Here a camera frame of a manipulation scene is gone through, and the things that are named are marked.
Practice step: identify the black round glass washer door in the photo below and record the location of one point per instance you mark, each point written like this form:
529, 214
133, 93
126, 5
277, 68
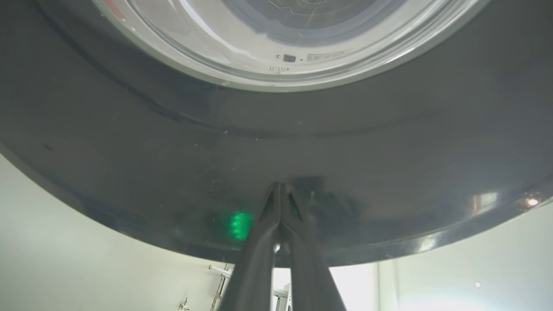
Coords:
129, 129

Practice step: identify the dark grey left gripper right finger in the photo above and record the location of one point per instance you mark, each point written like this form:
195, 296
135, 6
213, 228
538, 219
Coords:
309, 272

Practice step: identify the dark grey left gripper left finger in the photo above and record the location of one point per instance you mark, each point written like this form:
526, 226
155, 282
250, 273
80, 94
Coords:
255, 268

